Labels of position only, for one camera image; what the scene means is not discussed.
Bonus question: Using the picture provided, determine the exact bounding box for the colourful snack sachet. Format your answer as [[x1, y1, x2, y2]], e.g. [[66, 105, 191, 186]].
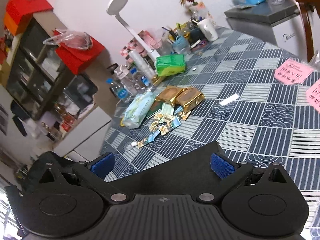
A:
[[137, 130, 160, 148]]

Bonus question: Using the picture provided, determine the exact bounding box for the gold mooncake packet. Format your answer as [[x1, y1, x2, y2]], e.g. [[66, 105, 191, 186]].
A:
[[176, 87, 205, 112], [156, 86, 184, 106]]

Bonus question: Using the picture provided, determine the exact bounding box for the small clear plastic bottle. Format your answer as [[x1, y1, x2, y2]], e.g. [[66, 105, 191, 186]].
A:
[[124, 141, 138, 151]]

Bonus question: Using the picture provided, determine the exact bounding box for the light blue tissue pack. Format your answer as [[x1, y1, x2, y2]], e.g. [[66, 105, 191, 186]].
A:
[[123, 91, 156, 129]]

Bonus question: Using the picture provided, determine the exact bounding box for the blue cap water bottle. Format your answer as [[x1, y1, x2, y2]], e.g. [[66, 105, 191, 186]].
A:
[[106, 78, 132, 103], [130, 68, 152, 91]]

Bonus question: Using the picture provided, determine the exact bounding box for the dark green booklet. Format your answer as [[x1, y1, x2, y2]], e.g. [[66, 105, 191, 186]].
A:
[[146, 101, 163, 119]]

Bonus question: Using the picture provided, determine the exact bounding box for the dark glass door cabinet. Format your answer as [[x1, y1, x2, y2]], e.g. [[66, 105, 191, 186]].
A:
[[5, 11, 98, 120]]

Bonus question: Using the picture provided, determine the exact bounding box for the pink paper note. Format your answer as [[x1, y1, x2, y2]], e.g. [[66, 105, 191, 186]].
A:
[[306, 79, 320, 113], [274, 59, 313, 85]]

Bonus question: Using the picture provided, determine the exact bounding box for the green tissue pack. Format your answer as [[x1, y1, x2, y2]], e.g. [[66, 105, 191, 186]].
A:
[[155, 54, 186, 77]]

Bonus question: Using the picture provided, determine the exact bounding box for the red gift bag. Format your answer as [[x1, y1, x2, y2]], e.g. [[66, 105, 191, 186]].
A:
[[55, 37, 105, 75]]

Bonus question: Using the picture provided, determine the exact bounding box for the pink checkered box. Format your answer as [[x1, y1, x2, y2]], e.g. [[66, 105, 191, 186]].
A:
[[120, 30, 157, 63]]

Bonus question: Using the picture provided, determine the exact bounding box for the light blue small basket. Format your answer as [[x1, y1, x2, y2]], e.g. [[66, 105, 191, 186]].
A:
[[172, 35, 191, 55]]

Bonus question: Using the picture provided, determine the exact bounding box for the white mug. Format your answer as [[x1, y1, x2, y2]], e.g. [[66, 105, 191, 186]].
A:
[[197, 18, 219, 42]]

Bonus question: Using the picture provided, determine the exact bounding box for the grey topped white mini fridge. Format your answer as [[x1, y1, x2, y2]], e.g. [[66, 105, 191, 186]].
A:
[[225, 0, 307, 60]]

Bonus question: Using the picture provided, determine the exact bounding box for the white desk lamp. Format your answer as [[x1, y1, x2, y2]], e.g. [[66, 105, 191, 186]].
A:
[[106, 0, 162, 62]]

